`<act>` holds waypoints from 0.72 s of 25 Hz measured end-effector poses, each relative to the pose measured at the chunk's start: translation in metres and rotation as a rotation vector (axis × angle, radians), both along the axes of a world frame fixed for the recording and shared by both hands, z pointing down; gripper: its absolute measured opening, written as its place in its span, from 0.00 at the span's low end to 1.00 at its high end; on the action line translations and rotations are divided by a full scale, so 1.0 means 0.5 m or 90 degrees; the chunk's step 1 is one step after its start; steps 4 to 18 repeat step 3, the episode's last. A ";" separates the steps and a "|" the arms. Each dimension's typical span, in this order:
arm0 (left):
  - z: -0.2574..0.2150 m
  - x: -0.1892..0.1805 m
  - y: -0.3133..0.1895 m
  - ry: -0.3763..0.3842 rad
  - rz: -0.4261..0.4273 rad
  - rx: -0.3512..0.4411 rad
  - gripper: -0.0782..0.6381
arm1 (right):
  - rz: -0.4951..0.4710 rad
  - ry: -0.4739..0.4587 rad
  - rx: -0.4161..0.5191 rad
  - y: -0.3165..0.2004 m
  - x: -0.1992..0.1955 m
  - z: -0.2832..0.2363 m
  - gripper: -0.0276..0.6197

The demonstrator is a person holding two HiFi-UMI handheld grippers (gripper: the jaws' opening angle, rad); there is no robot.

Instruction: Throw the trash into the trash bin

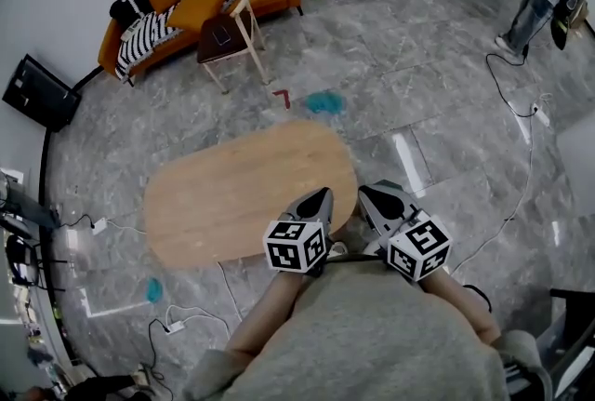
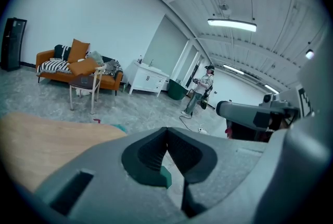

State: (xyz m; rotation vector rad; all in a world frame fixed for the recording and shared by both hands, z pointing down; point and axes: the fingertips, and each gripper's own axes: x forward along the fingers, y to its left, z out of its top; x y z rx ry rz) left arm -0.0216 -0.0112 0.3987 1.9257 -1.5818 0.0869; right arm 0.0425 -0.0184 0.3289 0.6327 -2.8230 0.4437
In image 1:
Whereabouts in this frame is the black white striped blanket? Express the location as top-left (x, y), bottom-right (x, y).
top-left (114, 7), bottom-right (185, 82)

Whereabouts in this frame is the black power cable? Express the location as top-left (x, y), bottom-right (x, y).
top-left (139, 318), bottom-right (173, 395)

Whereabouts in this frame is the dark chair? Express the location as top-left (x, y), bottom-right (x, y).
top-left (5, 234), bottom-right (69, 293)

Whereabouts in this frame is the right hand-held gripper camera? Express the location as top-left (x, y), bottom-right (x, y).
top-left (402, 207), bottom-right (433, 231)

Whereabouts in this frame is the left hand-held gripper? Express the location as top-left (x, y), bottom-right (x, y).
top-left (262, 186), bottom-right (336, 278)

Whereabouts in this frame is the black looped cable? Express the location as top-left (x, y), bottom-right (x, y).
top-left (462, 284), bottom-right (493, 314)

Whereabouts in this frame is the large teal cloth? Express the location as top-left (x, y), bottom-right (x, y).
top-left (305, 90), bottom-right (348, 115)

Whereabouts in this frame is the person's right forearm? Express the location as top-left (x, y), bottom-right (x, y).
top-left (422, 268), bottom-right (502, 347)

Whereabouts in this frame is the person's grey shirt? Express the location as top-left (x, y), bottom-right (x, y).
top-left (180, 261), bottom-right (554, 401)

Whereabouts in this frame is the oval wooden table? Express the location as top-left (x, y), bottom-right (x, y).
top-left (142, 119), bottom-right (359, 271)

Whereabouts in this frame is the white tape corner mark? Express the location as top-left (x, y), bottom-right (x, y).
top-left (78, 287), bottom-right (152, 319)

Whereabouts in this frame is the black white striped pillow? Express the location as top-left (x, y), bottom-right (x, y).
top-left (109, 0), bottom-right (154, 28)

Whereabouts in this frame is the small teal cloth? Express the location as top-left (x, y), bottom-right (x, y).
top-left (145, 276), bottom-right (164, 303)

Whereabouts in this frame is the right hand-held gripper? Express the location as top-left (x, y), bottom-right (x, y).
top-left (356, 182), bottom-right (454, 283)

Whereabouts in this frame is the grey oval backpack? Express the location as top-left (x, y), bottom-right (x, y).
top-left (550, 0), bottom-right (585, 51)

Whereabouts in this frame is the black floor cable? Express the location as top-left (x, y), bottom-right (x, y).
top-left (485, 43), bottom-right (540, 119)

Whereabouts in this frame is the thin white adapter cable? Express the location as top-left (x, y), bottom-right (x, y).
top-left (105, 221), bottom-right (148, 235)

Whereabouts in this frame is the person's left forearm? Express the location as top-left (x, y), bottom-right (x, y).
top-left (225, 268), bottom-right (308, 361)

